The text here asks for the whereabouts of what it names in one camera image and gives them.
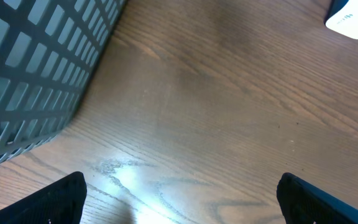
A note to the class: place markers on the grey plastic mesh basket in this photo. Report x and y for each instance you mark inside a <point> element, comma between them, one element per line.
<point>48,53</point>

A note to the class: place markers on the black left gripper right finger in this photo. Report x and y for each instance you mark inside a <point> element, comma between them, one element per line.
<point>301,202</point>

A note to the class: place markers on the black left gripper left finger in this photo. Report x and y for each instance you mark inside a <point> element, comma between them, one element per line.
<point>59,202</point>

